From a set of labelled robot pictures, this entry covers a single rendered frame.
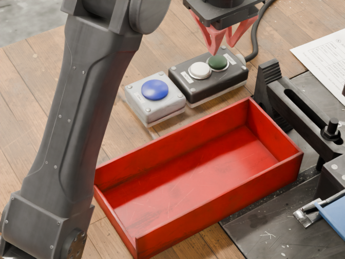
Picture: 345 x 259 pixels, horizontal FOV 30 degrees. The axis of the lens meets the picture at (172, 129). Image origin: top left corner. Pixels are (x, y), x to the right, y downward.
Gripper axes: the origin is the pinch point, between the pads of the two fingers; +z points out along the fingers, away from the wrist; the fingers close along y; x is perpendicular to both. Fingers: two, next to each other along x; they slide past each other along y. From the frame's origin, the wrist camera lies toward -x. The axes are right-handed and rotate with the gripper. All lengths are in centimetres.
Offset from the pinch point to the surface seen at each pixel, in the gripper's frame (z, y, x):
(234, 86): 6.3, -0.7, 3.2
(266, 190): 5.1, 7.5, 22.0
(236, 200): 3.6, 12.4, 22.0
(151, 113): 3.8, 14.0, 3.3
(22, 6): 97, -12, -146
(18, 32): 97, -4, -132
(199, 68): 3.0, 3.7, -0.1
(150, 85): 2.9, 11.8, -0.7
